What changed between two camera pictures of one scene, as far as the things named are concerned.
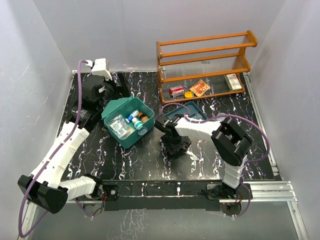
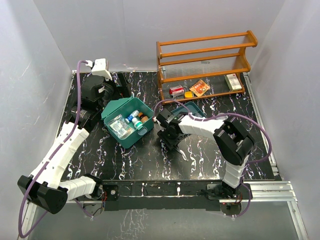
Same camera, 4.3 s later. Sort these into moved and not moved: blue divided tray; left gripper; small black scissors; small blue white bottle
Moved: small black scissors
Not moved: blue divided tray; left gripper; small blue white bottle
